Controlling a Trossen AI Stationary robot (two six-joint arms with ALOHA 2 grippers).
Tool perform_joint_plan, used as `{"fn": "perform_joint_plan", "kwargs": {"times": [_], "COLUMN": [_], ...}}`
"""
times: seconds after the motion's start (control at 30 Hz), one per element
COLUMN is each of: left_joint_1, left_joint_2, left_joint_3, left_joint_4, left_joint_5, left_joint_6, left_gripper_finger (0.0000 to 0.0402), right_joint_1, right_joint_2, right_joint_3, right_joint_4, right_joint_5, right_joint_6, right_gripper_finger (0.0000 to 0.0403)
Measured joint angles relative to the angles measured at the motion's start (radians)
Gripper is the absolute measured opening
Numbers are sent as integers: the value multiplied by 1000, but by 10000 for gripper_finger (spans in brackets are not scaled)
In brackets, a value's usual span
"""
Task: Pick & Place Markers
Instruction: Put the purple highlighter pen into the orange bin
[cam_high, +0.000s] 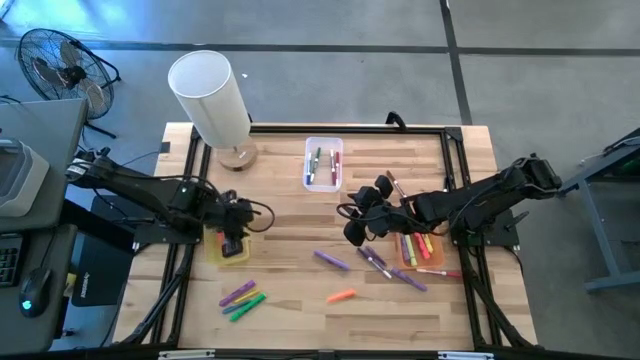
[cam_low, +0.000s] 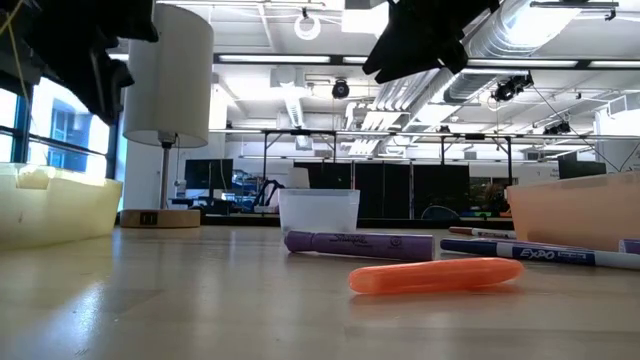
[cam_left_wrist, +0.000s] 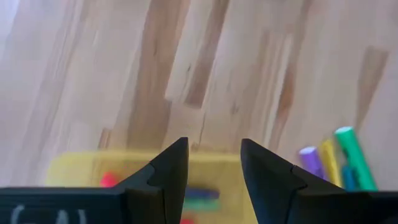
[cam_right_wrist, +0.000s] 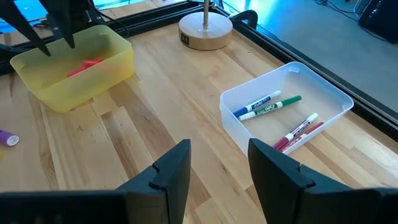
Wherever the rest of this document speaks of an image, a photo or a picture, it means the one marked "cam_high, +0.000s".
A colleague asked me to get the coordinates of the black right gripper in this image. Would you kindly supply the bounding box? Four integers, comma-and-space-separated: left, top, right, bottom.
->
343, 174, 424, 247

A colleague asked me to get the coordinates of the brown red thin marker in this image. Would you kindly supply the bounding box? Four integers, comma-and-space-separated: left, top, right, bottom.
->
391, 172, 409, 201

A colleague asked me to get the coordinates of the short purple marker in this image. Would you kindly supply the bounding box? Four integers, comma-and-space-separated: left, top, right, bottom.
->
364, 245, 386, 266

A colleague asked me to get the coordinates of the light green highlighter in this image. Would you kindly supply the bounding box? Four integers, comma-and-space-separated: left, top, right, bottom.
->
405, 234, 419, 268

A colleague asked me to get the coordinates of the yellow plastic bin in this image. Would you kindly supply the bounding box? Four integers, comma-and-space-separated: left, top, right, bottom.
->
203, 224, 252, 267

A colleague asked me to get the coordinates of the purple Expo thin marker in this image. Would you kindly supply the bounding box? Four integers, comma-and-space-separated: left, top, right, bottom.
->
356, 247, 393, 280

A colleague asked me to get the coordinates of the orange plastic bin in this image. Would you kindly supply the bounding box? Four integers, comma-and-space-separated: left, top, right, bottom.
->
394, 230, 446, 272

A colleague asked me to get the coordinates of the red cap white marker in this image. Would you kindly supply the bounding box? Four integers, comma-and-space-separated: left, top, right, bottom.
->
416, 267, 463, 280

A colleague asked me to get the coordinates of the yellow thin highlighter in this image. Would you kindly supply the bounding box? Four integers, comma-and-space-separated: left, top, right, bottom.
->
233, 288, 262, 306

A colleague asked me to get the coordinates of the green thin marker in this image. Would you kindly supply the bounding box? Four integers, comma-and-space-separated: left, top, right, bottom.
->
309, 146, 324, 184

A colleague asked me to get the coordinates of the orange highlighter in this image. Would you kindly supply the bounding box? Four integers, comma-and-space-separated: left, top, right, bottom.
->
326, 288, 358, 305

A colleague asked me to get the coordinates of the teal marker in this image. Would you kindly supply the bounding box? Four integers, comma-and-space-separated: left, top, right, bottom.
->
223, 299, 256, 319

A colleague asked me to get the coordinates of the clear plastic bin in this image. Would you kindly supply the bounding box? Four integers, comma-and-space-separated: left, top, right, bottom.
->
303, 136, 345, 194

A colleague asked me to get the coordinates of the white shade wooden base lamp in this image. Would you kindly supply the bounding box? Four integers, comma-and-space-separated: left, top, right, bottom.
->
167, 49, 259, 173

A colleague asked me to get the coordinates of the black control box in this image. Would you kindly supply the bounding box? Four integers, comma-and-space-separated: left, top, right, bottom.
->
59, 193, 151, 308

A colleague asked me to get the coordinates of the dark grey desk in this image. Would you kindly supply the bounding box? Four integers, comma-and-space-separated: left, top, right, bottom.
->
0, 223, 80, 355

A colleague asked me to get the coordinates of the grey side table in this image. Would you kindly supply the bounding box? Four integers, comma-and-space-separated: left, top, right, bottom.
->
0, 98, 90, 234

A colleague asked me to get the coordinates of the black computer mouse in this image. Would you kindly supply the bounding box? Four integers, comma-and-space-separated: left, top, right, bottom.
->
18, 266, 53, 319

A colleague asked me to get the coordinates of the black floor fan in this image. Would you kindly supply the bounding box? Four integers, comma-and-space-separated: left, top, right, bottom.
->
17, 27, 123, 141

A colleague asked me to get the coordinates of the grey plastic appliance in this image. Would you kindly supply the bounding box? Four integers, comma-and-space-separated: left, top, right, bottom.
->
0, 137, 51, 218

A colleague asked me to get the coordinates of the black keyboard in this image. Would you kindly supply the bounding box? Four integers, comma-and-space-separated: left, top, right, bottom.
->
0, 233, 25, 289

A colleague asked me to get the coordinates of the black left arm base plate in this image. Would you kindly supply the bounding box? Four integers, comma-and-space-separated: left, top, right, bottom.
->
133, 222, 202, 246

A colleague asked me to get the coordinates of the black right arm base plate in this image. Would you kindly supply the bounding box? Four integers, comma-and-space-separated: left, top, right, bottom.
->
447, 207, 530, 249

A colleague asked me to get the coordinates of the silver bracket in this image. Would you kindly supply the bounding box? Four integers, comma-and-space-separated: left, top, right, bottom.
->
158, 349, 217, 360
438, 351, 496, 360

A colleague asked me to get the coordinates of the blue grey metal table frame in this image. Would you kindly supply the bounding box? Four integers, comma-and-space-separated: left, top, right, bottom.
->
550, 127, 640, 294

